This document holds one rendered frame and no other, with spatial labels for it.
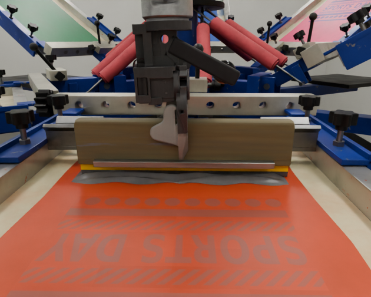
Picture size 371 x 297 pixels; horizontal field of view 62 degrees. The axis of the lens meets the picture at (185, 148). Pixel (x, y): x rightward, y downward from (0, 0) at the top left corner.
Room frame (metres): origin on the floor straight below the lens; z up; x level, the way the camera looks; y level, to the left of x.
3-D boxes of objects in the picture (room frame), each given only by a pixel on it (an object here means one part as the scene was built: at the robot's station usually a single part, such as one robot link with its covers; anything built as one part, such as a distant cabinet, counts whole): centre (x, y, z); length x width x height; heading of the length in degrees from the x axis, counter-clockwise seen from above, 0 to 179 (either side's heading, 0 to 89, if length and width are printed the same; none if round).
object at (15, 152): (0.60, 0.29, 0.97); 0.30 x 0.05 x 0.07; 179
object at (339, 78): (1.73, -0.59, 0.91); 1.34 x 0.41 x 0.08; 119
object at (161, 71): (0.49, 0.03, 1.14); 0.09 x 0.08 x 0.12; 89
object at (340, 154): (0.59, -0.27, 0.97); 0.30 x 0.05 x 0.07; 179
